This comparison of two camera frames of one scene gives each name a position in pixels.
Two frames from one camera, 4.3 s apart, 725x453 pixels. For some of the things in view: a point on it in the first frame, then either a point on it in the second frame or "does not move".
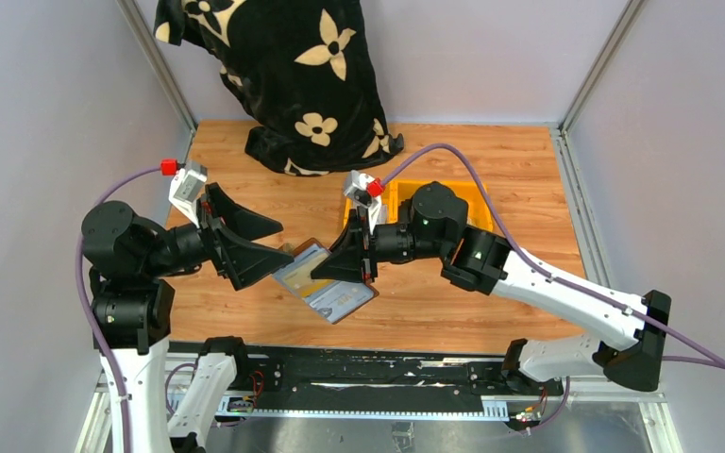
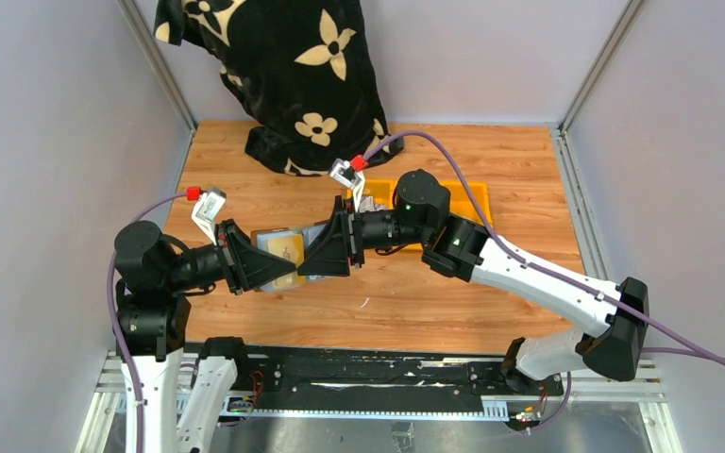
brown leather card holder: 330,298 to 290,243
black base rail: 507,381 does not move
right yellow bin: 480,214 does not move
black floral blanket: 300,69 does not move
